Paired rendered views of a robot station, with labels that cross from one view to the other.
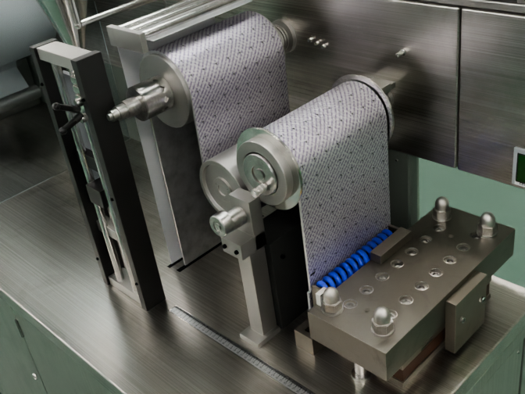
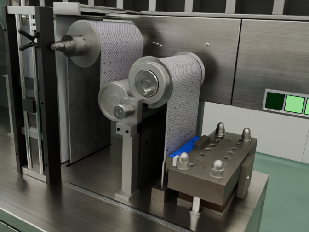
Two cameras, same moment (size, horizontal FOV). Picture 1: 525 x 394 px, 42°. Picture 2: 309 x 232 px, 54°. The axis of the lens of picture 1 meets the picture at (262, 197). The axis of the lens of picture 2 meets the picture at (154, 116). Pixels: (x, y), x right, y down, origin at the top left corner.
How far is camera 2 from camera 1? 0.50 m
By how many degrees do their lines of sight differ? 23
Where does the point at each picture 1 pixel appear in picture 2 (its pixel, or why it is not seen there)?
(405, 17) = (210, 26)
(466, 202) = not seen: hidden behind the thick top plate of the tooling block
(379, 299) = (207, 163)
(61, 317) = not seen: outside the picture
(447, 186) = not seen: hidden behind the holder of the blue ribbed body
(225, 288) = (99, 174)
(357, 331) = (203, 176)
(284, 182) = (163, 85)
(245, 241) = (133, 124)
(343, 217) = (181, 121)
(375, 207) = (191, 122)
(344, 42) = (173, 43)
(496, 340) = (259, 193)
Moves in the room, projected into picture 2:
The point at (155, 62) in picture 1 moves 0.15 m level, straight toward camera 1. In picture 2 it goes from (80, 26) to (94, 28)
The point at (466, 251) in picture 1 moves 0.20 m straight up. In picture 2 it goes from (240, 145) to (248, 87)
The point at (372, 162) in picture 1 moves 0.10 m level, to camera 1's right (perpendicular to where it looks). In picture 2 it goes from (194, 95) to (220, 94)
